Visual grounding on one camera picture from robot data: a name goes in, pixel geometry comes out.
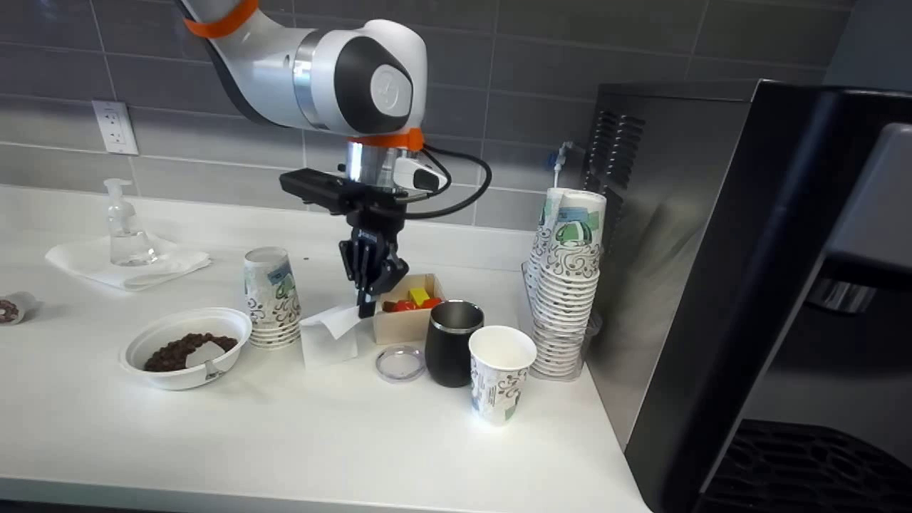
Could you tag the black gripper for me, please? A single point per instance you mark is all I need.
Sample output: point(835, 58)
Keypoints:
point(378, 233)

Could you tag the white paper napkin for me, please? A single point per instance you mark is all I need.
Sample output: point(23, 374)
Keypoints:
point(329, 344)

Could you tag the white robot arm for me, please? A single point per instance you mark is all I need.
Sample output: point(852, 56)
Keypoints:
point(285, 66)

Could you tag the colourful sweetener packets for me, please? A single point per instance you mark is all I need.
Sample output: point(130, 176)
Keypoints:
point(411, 302)

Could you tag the cardboard condiment box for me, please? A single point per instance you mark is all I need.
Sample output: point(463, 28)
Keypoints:
point(401, 327)

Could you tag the inverted patterned paper cup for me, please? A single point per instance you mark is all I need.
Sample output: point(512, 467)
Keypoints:
point(271, 304)

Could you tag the black metal cup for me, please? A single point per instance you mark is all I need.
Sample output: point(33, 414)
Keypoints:
point(452, 353)

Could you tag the white bowl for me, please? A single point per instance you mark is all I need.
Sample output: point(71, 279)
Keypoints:
point(228, 323)

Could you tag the upright patterned paper cup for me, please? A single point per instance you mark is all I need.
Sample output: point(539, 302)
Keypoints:
point(500, 387)

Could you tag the stack of patterned paper cups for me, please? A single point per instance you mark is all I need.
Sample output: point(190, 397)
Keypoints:
point(566, 294)

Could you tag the brown coffee grounds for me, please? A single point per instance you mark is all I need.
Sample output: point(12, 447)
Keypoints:
point(168, 356)

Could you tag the small round container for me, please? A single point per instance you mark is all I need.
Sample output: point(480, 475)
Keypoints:
point(12, 310)

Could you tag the black and grey beverage machine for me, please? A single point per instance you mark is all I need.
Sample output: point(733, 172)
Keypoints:
point(760, 286)

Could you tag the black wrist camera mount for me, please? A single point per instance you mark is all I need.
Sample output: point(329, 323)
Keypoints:
point(329, 189)

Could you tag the white wall outlet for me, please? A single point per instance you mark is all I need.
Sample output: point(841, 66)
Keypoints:
point(114, 126)

